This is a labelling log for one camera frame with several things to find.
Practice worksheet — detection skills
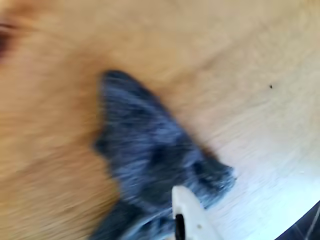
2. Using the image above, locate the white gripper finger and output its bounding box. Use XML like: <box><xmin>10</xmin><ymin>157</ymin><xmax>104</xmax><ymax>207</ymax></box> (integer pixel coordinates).
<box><xmin>171</xmin><ymin>185</ymin><xmax>223</xmax><ymax>240</ymax></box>

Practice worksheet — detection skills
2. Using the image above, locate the grey knitted cloth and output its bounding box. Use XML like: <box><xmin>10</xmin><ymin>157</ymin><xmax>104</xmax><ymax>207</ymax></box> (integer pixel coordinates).
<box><xmin>89</xmin><ymin>69</ymin><xmax>237</xmax><ymax>240</ymax></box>

